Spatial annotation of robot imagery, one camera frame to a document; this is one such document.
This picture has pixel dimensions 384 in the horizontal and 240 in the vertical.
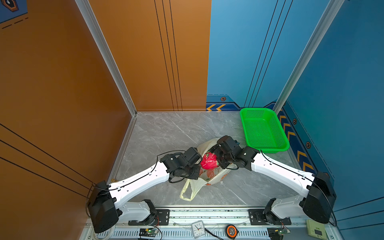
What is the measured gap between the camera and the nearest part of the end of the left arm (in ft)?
1.76

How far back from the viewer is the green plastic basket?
3.24 ft

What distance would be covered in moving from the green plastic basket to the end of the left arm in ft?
1.46
